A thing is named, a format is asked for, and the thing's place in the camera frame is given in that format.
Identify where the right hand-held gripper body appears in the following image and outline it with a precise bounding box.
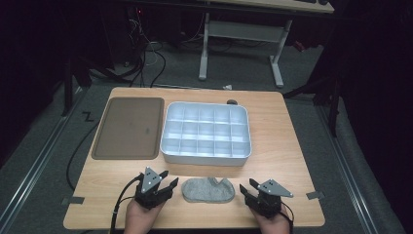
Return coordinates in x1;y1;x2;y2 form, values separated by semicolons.
244;178;294;219

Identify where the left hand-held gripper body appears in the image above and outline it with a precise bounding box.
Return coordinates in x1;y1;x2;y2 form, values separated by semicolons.
133;166;173;210

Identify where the grey sock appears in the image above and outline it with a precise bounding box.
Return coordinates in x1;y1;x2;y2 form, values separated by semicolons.
180;176;236;204

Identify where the person's right hand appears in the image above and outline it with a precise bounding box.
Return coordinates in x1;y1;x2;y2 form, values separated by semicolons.
249;206;292;234

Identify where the person's left hand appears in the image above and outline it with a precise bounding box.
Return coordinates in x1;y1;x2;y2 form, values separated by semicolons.
124;198;168;234

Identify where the grey tape piece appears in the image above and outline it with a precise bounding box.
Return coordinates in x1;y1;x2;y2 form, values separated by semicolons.
305;190;326;201
60;196;86;206

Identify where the brown tray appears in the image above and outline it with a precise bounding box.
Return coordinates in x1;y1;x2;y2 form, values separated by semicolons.
91;97;166;161

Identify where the white compartment box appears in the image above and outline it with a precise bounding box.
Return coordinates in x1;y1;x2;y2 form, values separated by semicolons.
160;100;253;167

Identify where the black stand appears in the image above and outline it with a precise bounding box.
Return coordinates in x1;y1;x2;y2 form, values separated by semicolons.
282;72;343;138
60;53;94;117

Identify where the desk with white legs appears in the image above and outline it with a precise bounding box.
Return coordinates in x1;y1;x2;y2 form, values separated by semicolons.
197;0;335;90

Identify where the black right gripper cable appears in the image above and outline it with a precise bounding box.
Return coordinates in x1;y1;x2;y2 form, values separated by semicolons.
280;200;296;234

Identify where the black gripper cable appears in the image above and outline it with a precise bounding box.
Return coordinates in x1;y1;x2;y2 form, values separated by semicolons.
280;200;296;234
108;173;145;234

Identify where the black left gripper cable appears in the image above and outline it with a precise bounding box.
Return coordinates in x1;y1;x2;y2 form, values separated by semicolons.
108;173;145;234

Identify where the metal floor rail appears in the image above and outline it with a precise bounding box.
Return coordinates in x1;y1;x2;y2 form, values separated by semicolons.
0;87;86;226
315;102;380;234

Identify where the black floor cable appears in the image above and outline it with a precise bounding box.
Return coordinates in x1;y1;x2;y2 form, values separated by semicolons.
65;120;101;192

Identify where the bundle of floor cables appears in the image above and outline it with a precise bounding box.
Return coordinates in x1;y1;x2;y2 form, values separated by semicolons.
125;8;168;88

